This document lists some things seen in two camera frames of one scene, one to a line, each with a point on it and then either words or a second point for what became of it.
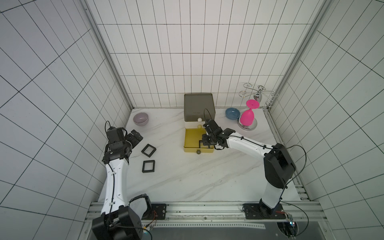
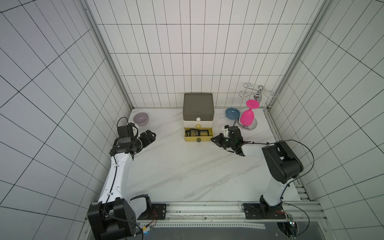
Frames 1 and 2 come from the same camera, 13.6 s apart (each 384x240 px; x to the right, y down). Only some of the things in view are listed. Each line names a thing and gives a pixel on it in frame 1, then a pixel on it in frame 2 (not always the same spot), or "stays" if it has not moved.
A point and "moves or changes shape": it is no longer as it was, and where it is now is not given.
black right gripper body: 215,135 -> 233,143
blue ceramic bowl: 232,113 stays
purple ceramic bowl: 141,119 stays
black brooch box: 148,166 moves or changes shape
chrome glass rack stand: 259,92 stays
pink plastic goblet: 247,116 stays
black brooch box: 152,152 -> 192,132
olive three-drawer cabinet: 198,108 moves or changes shape
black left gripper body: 132,140 -> 141,142
